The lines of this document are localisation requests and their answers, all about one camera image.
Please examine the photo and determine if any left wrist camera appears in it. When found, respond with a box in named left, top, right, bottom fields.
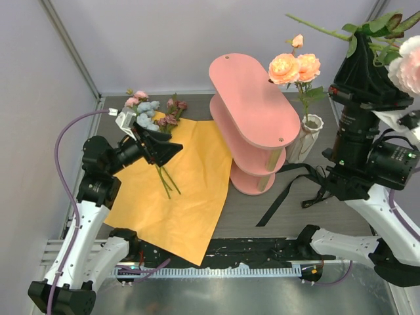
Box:
left=108, top=107, right=137, bottom=138

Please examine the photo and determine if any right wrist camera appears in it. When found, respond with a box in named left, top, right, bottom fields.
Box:
left=373, top=110, right=419, bottom=145

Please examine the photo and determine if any black ribbon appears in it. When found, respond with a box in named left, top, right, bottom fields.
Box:
left=255, top=162, right=336, bottom=228

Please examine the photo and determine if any white slotted cable duct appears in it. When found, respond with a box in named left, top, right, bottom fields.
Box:
left=111, top=264, right=303, bottom=279

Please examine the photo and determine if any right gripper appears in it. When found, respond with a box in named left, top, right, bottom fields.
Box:
left=323, top=32, right=406, bottom=168

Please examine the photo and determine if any blue flower stem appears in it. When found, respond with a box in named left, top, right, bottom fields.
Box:
left=136, top=101, right=181, bottom=199

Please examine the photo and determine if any pink three-tier shelf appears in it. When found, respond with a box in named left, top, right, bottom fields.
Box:
left=209, top=53, right=301, bottom=196

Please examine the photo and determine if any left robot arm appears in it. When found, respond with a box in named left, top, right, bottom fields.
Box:
left=28, top=123, right=183, bottom=314

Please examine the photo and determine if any orange rose stem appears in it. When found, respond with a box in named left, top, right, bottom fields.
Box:
left=268, top=34, right=326, bottom=122

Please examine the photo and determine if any small pink flower stem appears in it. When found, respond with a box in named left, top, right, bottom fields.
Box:
left=124, top=89, right=149, bottom=108

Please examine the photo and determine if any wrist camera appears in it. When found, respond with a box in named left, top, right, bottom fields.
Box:
left=108, top=107, right=137, bottom=138
left=373, top=110, right=419, bottom=145

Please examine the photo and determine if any orange flower bouquet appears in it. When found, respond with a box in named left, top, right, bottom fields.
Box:
left=104, top=119, right=232, bottom=265

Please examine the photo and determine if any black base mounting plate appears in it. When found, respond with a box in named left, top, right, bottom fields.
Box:
left=123, top=238, right=335, bottom=269

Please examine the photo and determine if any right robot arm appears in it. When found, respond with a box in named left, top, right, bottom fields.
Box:
left=296, top=33, right=419, bottom=287

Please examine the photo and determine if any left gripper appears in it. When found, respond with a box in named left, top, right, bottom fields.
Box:
left=106, top=121, right=182, bottom=175

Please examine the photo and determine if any mauve flower stem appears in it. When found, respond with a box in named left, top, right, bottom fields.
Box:
left=154, top=93, right=188, bottom=134

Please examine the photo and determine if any white ribbed ceramic vase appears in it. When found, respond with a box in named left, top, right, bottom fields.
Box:
left=286, top=114, right=324, bottom=163

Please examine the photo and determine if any pink rose stem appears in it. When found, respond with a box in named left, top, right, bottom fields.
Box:
left=285, top=11, right=420, bottom=99

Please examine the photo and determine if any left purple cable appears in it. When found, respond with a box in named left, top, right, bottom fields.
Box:
left=45, top=108, right=171, bottom=315

